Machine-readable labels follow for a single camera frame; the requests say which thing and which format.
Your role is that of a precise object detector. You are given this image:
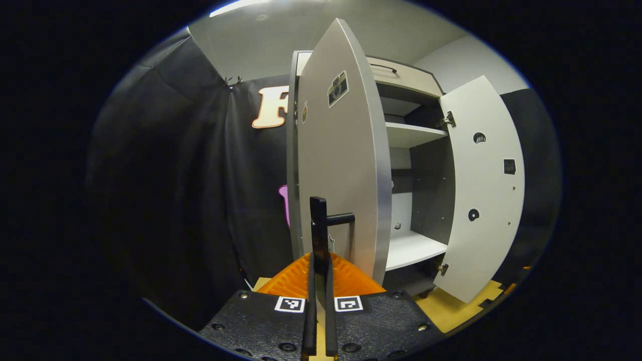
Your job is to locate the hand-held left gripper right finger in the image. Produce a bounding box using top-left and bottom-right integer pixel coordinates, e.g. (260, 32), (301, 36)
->
(324, 252), (444, 361)

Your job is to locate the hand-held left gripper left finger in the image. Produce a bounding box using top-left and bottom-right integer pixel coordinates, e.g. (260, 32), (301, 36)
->
(198, 252), (317, 361)

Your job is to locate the black door handle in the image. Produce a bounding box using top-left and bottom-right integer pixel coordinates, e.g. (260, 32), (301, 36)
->
(309, 196), (355, 314)

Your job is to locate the camera-sticker white cabinet door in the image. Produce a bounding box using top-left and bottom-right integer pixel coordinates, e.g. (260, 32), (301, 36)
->
(296, 18), (393, 286)

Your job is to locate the white double-door shoe cabinet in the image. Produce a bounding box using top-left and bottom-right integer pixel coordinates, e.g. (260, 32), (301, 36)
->
(287, 49), (458, 297)

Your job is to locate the headphone-sticker white cabinet door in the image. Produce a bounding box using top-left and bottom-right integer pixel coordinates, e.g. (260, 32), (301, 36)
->
(432, 75), (526, 304)

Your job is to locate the white cabinet shelf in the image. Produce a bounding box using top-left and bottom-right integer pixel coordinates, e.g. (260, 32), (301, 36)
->
(385, 231), (448, 271)
(385, 122), (448, 148)

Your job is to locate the white cabinet drawer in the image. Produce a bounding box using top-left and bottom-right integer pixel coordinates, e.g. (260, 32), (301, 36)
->
(368, 56), (444, 98)

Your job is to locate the black backdrop cloth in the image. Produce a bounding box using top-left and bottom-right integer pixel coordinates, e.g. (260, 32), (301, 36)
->
(85, 30), (562, 329)

